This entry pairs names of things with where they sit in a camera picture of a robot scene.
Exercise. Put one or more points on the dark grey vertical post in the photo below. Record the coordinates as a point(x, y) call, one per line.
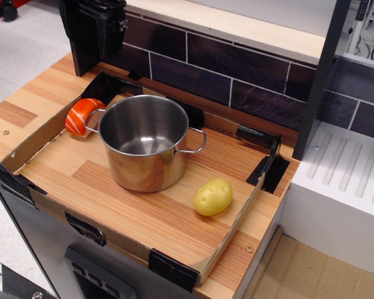
point(334, 47)

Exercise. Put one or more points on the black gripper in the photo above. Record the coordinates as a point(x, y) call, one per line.
point(103, 23)

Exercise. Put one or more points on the light wooden shelf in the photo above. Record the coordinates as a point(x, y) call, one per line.
point(271, 38)

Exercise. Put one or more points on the cardboard fence with black tape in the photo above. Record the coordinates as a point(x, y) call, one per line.
point(80, 224)

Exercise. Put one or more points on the metal pot with handles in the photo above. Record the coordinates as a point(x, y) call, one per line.
point(145, 138)

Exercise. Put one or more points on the salmon sushi toy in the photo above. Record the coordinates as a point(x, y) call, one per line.
point(81, 114)

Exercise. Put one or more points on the yellow toy potato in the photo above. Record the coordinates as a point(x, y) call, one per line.
point(213, 197)

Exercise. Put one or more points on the black caster wheel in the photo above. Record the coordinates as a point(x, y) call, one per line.
point(8, 11)

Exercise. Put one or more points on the white drainboard sink unit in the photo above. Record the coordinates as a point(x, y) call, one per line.
point(330, 201)

